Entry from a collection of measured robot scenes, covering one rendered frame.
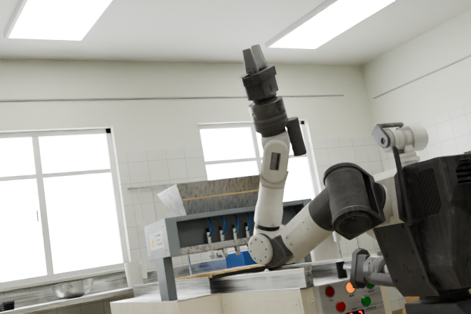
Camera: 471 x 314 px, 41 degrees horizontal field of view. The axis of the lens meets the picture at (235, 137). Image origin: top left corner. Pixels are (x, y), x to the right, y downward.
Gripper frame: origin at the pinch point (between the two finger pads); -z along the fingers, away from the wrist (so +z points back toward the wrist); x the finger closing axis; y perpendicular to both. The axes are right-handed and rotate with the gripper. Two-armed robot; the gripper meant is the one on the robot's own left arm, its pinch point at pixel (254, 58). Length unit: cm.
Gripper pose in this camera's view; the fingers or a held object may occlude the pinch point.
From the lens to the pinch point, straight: 154.1
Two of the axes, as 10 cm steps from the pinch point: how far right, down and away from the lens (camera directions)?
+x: 4.8, -3.2, 8.2
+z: 2.6, 9.4, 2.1
